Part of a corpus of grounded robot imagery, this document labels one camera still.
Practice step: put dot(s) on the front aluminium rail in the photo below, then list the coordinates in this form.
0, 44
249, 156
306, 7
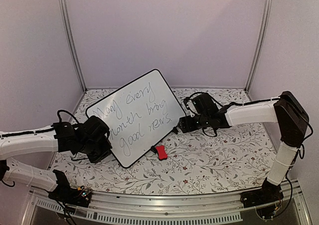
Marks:
208, 209

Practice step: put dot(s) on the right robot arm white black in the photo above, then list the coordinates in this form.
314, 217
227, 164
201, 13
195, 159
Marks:
285, 110

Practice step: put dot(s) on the aluminium frame post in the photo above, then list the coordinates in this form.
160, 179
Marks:
71, 44
259, 45

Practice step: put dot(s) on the black whiteboard stand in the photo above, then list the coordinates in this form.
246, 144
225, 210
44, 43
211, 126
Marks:
153, 148

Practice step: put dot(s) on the floral patterned table mat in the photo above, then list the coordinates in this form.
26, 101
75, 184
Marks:
199, 162

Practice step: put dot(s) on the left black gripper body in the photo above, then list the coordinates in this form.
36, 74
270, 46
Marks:
96, 151

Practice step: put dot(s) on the red whiteboard eraser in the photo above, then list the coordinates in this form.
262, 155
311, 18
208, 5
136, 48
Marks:
160, 150

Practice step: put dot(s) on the white whiteboard with black frame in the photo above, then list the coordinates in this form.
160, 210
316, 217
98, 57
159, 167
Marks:
139, 115

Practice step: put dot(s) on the left aluminium frame post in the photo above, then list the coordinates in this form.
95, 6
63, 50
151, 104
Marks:
71, 44

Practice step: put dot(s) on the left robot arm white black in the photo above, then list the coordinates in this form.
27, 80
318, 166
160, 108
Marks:
90, 138

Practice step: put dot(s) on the right aluminium frame post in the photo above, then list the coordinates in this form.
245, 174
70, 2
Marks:
259, 45

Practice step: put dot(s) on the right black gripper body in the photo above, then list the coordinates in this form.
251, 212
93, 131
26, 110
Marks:
202, 123

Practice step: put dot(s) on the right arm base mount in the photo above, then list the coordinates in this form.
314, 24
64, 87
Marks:
259, 197

